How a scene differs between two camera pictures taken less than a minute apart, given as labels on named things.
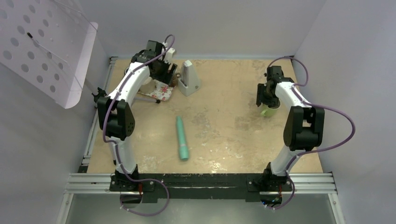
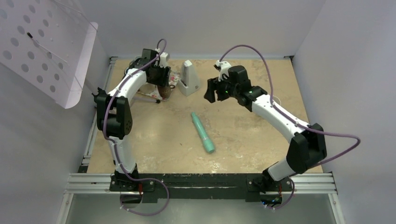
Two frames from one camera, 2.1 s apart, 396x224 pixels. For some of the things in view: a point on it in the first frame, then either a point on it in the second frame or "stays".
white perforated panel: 48,43 stays
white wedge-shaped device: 188,81 stays
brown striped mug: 174,79 to 165,91
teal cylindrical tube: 183,147 to 208,143
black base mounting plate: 209,185 stays
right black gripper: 260,98 to 214,84
